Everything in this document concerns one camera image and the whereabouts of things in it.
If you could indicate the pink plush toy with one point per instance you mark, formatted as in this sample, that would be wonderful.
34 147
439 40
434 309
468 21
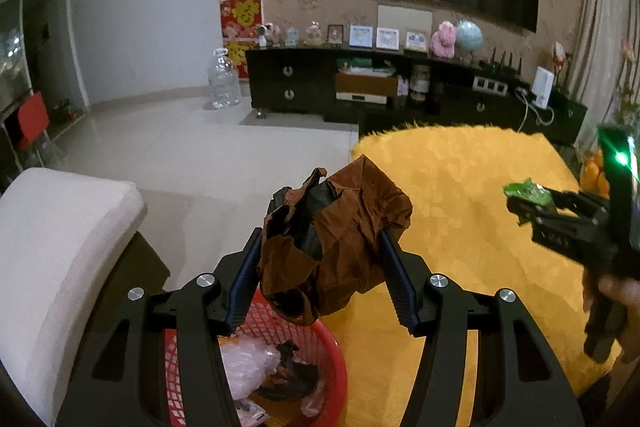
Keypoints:
443 41

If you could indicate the black plastic bag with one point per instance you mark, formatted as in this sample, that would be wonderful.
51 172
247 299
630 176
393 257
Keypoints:
292 380

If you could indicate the red chair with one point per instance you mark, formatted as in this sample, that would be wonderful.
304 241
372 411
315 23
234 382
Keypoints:
33 119

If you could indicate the black wifi router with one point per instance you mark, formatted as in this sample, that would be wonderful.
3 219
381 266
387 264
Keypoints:
505 66

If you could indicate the white cushioned chair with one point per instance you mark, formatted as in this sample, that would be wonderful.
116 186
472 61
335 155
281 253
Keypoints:
61 235

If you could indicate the clear plastic bag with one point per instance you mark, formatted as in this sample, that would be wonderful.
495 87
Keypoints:
248 361

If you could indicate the person's right hand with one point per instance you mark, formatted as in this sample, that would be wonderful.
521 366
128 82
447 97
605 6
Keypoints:
613 305

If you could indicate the yellow tablecloth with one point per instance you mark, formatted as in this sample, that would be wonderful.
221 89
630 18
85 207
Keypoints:
454 177

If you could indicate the glass bowl of oranges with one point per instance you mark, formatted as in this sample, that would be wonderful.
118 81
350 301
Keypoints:
593 179

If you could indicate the white cylindrical device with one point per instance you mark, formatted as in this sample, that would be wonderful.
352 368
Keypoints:
541 87

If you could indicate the blue framed picture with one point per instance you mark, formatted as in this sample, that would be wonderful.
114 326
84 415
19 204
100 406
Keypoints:
360 36

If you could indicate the green wrapper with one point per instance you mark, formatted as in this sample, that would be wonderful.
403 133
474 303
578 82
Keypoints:
529 191

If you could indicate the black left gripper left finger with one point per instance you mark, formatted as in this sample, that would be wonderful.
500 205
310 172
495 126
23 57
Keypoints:
120 376

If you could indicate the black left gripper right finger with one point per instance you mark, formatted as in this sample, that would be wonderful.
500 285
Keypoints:
519 380

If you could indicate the light blue globe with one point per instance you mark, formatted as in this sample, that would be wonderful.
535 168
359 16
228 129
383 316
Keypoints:
469 40

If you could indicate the white framed picture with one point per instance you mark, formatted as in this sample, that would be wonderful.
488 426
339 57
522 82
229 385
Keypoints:
387 39

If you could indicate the black tv cabinet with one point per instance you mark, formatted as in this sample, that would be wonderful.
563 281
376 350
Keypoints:
381 90

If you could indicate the red plastic basket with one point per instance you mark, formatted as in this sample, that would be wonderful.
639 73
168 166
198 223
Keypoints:
316 346

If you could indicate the clear water jug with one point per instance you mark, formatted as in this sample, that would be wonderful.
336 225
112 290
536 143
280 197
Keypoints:
223 80

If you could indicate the brown paper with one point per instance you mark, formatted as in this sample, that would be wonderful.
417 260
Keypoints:
319 240

